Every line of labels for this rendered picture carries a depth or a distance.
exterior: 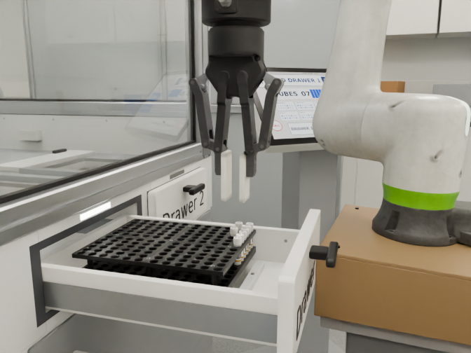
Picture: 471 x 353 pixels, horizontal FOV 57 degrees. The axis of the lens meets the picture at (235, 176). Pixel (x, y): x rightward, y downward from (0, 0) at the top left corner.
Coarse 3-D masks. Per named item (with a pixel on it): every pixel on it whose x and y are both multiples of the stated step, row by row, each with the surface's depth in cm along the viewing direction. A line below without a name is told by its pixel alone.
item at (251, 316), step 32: (224, 224) 76; (64, 256) 64; (256, 256) 75; (64, 288) 57; (96, 288) 56; (128, 288) 54; (160, 288) 53; (192, 288) 52; (224, 288) 51; (256, 288) 64; (128, 320) 55; (160, 320) 54; (192, 320) 52; (224, 320) 51; (256, 320) 50
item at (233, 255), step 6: (252, 234) 69; (246, 240) 66; (240, 246) 64; (228, 252) 61; (234, 252) 61; (240, 252) 62; (222, 258) 59; (228, 258) 59; (234, 258) 59; (216, 264) 57; (222, 264) 57; (228, 264) 57; (210, 270) 55; (216, 270) 56; (222, 270) 55; (222, 276) 55
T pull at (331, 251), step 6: (312, 246) 61; (318, 246) 60; (324, 246) 60; (330, 246) 60; (336, 246) 60; (312, 252) 59; (318, 252) 58; (324, 252) 58; (330, 252) 58; (336, 252) 59; (312, 258) 59; (318, 258) 58; (324, 258) 58; (330, 258) 56; (330, 264) 56
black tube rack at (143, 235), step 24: (96, 240) 66; (120, 240) 66; (144, 240) 66; (168, 240) 66; (192, 240) 67; (216, 240) 67; (96, 264) 65; (120, 264) 65; (144, 264) 58; (168, 264) 57; (192, 264) 57; (240, 264) 64
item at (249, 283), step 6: (258, 264) 70; (264, 264) 71; (252, 270) 68; (258, 270) 68; (252, 276) 66; (258, 276) 67; (246, 282) 63; (252, 282) 64; (240, 288) 62; (246, 288) 62; (252, 288) 64
